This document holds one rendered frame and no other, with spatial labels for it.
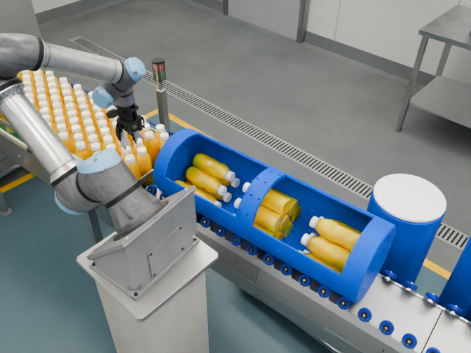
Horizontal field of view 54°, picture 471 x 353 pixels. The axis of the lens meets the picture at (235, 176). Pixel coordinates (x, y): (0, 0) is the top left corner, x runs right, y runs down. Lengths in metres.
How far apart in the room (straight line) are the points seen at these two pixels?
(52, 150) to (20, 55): 0.27
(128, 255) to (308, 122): 3.09
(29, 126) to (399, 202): 1.33
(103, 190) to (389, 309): 1.01
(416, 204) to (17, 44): 1.47
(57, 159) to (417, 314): 1.25
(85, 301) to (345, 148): 2.30
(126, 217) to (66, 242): 1.91
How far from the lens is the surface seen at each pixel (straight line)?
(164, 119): 2.43
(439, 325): 1.72
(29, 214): 3.47
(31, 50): 1.39
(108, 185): 1.29
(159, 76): 2.30
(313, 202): 1.74
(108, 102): 1.63
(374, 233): 1.47
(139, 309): 1.36
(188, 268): 1.43
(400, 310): 1.70
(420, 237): 1.92
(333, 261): 1.53
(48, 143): 1.42
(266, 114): 4.19
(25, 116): 1.43
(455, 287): 1.99
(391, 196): 1.92
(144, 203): 1.29
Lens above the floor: 2.27
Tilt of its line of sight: 41 degrees down
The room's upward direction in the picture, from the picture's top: 1 degrees clockwise
